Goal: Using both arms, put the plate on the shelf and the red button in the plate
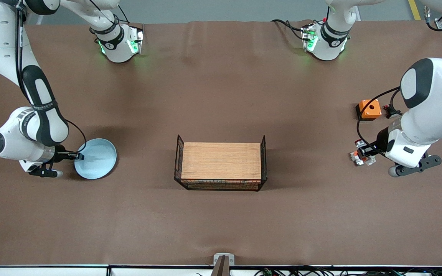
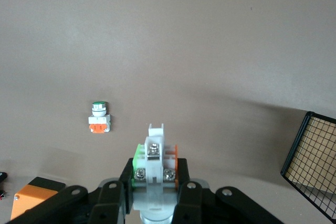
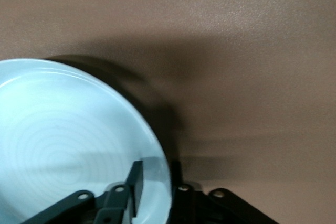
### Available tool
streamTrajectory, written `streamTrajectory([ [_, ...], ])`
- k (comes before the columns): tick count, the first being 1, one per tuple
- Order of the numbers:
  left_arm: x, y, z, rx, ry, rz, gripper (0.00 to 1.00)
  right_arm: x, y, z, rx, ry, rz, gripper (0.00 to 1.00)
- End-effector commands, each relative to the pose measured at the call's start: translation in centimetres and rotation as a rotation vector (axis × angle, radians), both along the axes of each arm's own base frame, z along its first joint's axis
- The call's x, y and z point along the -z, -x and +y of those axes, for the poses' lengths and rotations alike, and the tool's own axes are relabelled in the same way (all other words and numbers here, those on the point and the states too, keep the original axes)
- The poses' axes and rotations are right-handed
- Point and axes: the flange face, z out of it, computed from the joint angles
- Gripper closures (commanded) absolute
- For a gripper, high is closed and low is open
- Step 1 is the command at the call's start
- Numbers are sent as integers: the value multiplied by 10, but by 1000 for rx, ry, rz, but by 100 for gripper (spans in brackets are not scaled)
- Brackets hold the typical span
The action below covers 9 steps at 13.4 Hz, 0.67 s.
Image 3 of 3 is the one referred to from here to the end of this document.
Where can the light blue round plate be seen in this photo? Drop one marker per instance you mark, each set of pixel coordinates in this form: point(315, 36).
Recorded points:
point(65, 140)

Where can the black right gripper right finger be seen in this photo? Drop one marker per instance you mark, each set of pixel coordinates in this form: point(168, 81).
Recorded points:
point(210, 208)

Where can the brown paper table cover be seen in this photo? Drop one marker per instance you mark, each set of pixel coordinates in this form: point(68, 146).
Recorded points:
point(236, 51)

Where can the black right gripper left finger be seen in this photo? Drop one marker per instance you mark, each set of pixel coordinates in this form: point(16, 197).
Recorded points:
point(115, 199)

